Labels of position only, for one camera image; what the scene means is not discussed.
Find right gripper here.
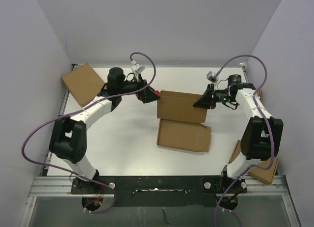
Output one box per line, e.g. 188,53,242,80
193,84,235,110

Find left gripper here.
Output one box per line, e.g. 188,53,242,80
118,73,160,103

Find cardboard box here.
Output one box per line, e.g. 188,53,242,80
227,140,279,185
61,63,105,107
157,90,211,152
256,90,262,99

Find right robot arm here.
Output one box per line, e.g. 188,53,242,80
193,74,284,192

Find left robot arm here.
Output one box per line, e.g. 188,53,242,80
49,63,160,193

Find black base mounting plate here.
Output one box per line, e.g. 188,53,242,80
71,175,247,210

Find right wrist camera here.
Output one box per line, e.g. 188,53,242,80
207,71,217,84

